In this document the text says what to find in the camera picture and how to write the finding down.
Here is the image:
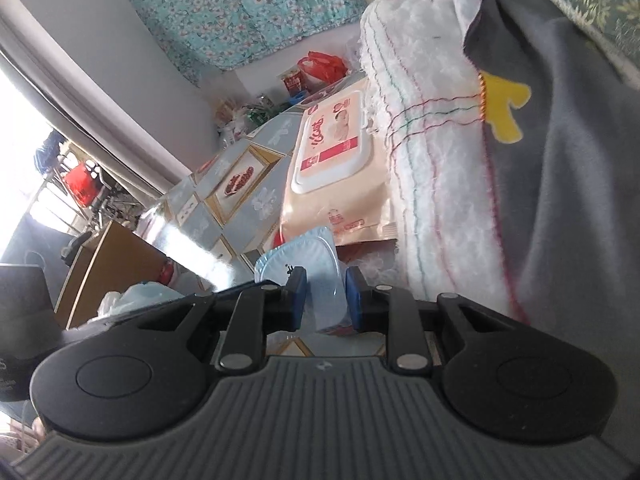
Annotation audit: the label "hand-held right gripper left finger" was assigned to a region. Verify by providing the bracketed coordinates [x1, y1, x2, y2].
[136, 266, 309, 369]

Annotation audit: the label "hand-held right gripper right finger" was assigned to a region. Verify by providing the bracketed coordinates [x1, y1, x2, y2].
[345, 265, 507, 374]

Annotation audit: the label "brown cardboard box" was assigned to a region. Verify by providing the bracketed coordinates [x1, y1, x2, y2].
[52, 220, 176, 331]

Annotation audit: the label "white plastic bag blue print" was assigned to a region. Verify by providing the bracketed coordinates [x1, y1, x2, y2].
[95, 280, 211, 318]

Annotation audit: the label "wet wipes pack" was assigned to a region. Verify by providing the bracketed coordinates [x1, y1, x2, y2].
[279, 76, 401, 248]

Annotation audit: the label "red hanging bag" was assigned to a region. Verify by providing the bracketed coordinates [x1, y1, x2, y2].
[64, 160, 101, 207]

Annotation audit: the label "white fluffy blanket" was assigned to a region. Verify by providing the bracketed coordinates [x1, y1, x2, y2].
[359, 0, 531, 326]

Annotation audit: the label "blue hanging clothes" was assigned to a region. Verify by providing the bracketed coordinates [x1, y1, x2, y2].
[34, 129, 63, 173]

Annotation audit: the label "red paper cup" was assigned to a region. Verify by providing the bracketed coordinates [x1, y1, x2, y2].
[281, 71, 304, 98]

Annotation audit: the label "red plastic bag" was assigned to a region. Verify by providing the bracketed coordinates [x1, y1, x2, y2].
[297, 51, 348, 86]

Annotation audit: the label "grey blanket yellow patch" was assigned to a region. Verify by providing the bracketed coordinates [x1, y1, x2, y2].
[462, 0, 640, 480]

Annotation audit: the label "teal floral wall cloth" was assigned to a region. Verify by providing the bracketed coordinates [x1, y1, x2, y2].
[112, 0, 370, 86]

